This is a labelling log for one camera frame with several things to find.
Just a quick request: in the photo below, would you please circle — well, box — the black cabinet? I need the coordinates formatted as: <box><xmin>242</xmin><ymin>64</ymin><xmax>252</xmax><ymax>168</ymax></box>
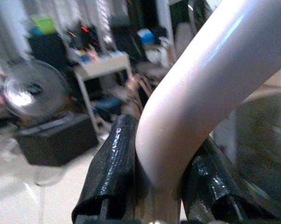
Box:
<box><xmin>28</xmin><ymin>32</ymin><xmax>69</xmax><ymax>70</ymax></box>

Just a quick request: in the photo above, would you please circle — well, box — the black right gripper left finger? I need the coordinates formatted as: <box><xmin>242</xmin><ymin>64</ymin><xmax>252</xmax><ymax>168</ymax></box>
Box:
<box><xmin>71</xmin><ymin>113</ymin><xmax>151</xmax><ymax>224</ymax></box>

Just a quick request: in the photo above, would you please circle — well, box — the black box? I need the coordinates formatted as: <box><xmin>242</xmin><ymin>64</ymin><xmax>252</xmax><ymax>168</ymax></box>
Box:
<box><xmin>15</xmin><ymin>113</ymin><xmax>99</xmax><ymax>167</ymax></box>

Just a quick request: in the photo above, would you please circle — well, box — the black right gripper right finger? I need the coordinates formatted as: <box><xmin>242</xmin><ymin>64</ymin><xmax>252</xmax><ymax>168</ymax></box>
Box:
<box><xmin>181</xmin><ymin>136</ymin><xmax>277</xmax><ymax>224</ymax></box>

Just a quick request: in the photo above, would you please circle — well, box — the white side table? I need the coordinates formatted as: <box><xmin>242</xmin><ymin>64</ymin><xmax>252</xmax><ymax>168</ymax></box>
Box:
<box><xmin>71</xmin><ymin>51</ymin><xmax>133</xmax><ymax>138</ymax></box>

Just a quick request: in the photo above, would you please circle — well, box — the blue and white box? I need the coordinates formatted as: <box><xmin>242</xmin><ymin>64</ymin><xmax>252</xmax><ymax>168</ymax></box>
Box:
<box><xmin>137</xmin><ymin>28</ymin><xmax>158</xmax><ymax>46</ymax></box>

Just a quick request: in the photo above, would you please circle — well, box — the green box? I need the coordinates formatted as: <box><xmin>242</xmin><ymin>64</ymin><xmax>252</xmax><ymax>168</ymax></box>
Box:
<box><xmin>32</xmin><ymin>16</ymin><xmax>56</xmax><ymax>35</ymax></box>

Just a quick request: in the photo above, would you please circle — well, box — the white broom handle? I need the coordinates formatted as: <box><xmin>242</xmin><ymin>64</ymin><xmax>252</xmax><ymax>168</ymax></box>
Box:
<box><xmin>135</xmin><ymin>0</ymin><xmax>281</xmax><ymax>190</ymax></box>

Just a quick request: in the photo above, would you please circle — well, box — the round silver floor fan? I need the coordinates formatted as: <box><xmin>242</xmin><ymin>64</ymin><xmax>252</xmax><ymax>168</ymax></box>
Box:
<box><xmin>2</xmin><ymin>59</ymin><xmax>69</xmax><ymax>119</ymax></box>

